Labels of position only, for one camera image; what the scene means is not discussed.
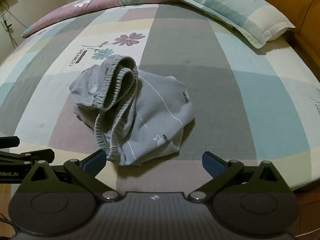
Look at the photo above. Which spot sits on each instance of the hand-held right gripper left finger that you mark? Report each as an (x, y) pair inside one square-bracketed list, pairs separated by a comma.
[(96, 161)]

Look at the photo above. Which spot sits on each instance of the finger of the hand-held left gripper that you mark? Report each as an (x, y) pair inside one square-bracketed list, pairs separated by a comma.
[(25, 155), (10, 141)]

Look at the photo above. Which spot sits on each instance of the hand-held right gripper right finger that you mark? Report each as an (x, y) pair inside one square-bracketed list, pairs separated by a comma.
[(212, 163)]

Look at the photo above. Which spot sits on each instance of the grey pajama top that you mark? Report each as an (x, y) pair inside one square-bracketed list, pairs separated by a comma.
[(162, 110)]

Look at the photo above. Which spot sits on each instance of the pink floral quilt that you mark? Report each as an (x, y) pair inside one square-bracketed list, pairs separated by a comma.
[(100, 7)]

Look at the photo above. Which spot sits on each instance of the checked pillow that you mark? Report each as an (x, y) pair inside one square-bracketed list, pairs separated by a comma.
[(230, 7)]

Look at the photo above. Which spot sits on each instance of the wooden headboard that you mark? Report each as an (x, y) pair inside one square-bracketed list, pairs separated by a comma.
[(300, 10)]

